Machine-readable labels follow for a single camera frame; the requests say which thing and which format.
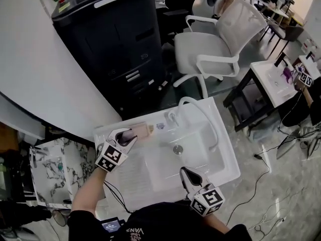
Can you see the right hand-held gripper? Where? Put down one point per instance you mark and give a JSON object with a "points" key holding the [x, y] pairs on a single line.
{"points": [[208, 201]]}

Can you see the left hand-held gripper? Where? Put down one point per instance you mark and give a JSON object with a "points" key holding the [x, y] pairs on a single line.
{"points": [[110, 157]]}

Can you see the person's right forearm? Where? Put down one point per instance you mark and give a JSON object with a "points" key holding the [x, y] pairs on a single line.
{"points": [[218, 222]]}

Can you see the person's left forearm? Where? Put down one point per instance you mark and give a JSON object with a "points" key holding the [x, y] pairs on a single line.
{"points": [[87, 192]]}

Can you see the small tan block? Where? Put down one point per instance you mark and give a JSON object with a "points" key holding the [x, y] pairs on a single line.
{"points": [[150, 128]]}

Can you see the chrome sink drain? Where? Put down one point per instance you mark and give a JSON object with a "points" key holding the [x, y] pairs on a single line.
{"points": [[178, 149]]}

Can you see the small patterned sticker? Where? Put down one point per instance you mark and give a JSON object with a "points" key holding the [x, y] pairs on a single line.
{"points": [[160, 126]]}

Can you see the white ceramic sink basin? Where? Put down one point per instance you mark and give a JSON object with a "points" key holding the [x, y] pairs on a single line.
{"points": [[150, 174]]}

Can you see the person's black shirt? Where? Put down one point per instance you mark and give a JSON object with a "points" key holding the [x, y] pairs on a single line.
{"points": [[163, 222]]}

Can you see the white flexible faucet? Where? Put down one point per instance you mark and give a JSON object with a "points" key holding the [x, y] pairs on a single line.
{"points": [[208, 117]]}

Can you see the green drain plug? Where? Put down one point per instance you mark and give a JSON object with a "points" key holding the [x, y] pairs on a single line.
{"points": [[60, 166]]}

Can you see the marble pattern sink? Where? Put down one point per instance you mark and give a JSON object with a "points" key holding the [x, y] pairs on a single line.
{"points": [[50, 179]]}

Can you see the black screen device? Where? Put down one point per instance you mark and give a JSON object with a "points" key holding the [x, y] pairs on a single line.
{"points": [[111, 225]]}

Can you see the chrome faucet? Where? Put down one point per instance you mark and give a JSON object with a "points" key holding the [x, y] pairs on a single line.
{"points": [[33, 157]]}

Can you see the large black machine cabinet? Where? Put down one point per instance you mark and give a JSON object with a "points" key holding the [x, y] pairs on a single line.
{"points": [[107, 46]]}

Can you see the black sink stand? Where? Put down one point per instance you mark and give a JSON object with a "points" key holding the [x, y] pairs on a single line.
{"points": [[240, 97]]}

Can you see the white mesh office chair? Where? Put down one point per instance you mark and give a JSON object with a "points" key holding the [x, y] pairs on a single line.
{"points": [[208, 54]]}

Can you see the small white sink basin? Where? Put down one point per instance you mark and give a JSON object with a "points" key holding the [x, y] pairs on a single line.
{"points": [[276, 84]]}

